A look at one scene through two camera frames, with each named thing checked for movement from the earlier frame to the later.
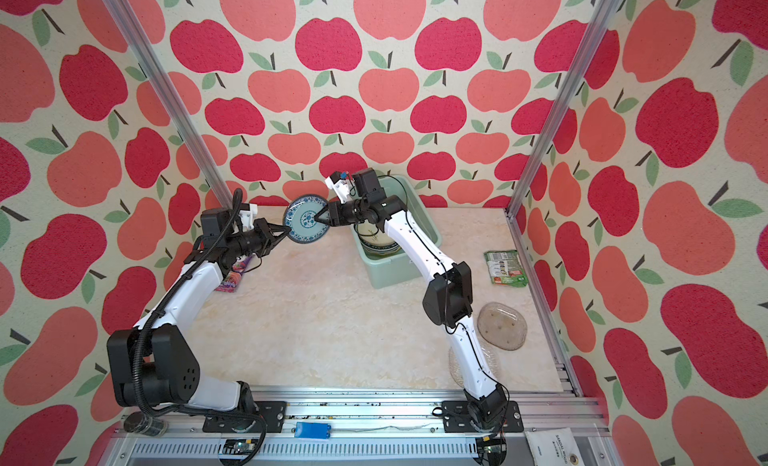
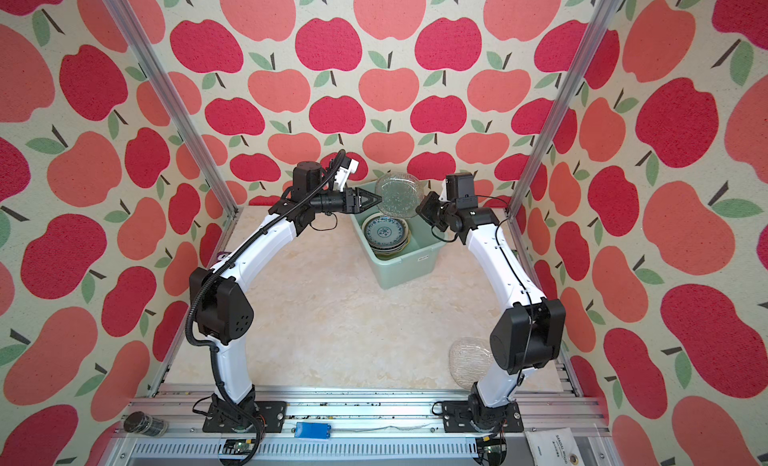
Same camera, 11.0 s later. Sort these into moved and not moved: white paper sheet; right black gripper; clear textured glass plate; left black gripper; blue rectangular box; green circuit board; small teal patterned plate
Moved: small teal patterned plate; right black gripper; left black gripper
Not moved: green circuit board; white paper sheet; blue rectangular box; clear textured glass plate
